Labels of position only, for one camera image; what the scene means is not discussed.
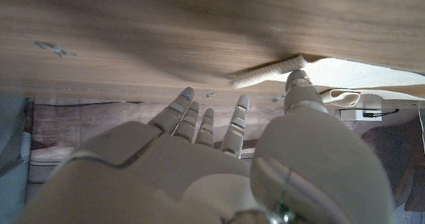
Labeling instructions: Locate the white power strip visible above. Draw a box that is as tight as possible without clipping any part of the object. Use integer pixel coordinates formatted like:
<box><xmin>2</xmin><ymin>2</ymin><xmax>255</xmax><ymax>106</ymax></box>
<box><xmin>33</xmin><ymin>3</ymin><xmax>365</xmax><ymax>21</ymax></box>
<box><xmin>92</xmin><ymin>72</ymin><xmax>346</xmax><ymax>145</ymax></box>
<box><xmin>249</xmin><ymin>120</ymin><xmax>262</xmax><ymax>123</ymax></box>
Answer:
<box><xmin>339</xmin><ymin>108</ymin><xmax>383</xmax><ymax>122</ymax></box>

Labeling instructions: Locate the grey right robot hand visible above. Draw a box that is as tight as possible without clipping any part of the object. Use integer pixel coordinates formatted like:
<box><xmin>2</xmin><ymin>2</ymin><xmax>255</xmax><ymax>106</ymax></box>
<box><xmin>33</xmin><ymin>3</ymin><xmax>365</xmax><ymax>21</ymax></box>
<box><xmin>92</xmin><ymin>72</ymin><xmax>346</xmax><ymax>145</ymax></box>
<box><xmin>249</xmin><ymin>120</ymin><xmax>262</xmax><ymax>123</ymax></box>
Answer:
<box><xmin>15</xmin><ymin>69</ymin><xmax>398</xmax><ymax>224</ymax></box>

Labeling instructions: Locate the beige elastic arm wrap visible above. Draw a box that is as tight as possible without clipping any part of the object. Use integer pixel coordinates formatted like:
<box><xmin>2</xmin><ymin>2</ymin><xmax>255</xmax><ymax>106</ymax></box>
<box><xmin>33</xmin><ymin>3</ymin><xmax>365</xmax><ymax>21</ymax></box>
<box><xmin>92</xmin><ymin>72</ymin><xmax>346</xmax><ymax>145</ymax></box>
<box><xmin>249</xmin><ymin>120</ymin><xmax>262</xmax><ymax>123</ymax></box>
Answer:
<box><xmin>228</xmin><ymin>55</ymin><xmax>425</xmax><ymax>108</ymax></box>

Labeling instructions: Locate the grey-blue rolled backdrop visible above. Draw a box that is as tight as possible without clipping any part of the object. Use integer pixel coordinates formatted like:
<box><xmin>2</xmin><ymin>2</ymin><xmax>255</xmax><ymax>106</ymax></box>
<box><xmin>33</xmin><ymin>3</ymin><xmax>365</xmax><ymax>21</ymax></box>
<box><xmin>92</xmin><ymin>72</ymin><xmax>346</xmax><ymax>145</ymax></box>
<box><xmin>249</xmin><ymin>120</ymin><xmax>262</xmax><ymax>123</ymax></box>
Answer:
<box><xmin>0</xmin><ymin>96</ymin><xmax>33</xmax><ymax>224</ymax></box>

